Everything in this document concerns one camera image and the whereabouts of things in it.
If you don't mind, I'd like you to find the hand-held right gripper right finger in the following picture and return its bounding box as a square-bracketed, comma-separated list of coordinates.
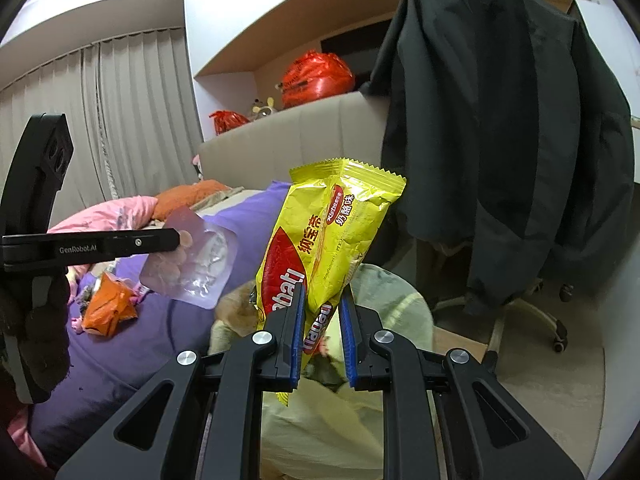
[340, 290, 586, 480]

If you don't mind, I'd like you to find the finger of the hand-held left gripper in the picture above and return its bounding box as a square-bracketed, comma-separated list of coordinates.
[0, 228, 181, 273]

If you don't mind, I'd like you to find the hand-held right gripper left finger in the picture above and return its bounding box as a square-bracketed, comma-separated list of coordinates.
[52, 282, 308, 480]

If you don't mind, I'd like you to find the pale yellow plastic bag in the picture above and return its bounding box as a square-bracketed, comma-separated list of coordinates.
[207, 262, 436, 480]

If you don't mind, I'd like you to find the clear plastic bag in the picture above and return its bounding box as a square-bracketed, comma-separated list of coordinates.
[140, 206, 238, 309]

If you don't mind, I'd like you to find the yellow red snack packet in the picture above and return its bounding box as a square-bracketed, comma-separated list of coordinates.
[254, 157, 407, 408]

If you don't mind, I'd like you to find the person's left hand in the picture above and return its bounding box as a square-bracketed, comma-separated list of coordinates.
[0, 275, 71, 396]

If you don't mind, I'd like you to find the pink printed duvet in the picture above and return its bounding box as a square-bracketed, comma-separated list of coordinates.
[0, 195, 161, 476]

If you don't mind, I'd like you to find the orange crumpled wrapper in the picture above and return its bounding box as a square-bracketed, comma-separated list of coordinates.
[80, 272, 141, 337]

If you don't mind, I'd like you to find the orange pillow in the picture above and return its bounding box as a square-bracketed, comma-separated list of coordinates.
[150, 179, 233, 221]

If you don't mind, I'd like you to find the purple bed sheet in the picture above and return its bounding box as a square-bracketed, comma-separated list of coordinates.
[30, 180, 296, 466]

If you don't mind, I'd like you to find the grey pleated curtain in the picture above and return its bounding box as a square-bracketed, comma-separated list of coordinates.
[0, 25, 203, 231]

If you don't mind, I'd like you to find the small red plastic bag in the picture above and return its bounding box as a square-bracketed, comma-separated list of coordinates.
[209, 110, 251, 137]

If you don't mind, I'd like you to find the office chair white base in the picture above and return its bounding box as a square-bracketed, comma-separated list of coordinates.
[430, 280, 571, 361]

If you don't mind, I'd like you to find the beige padded headboard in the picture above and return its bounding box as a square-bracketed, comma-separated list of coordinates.
[197, 91, 416, 196]

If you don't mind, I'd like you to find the yellow plush toy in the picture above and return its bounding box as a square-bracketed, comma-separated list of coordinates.
[250, 96, 281, 122]

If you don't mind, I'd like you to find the black jacket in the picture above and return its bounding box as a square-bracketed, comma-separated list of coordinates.
[360, 0, 636, 318]

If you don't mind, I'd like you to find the large red plastic bag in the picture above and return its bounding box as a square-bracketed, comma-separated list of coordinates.
[280, 50, 357, 109]

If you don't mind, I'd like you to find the white wall cabinet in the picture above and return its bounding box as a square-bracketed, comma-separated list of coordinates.
[192, 0, 416, 78]

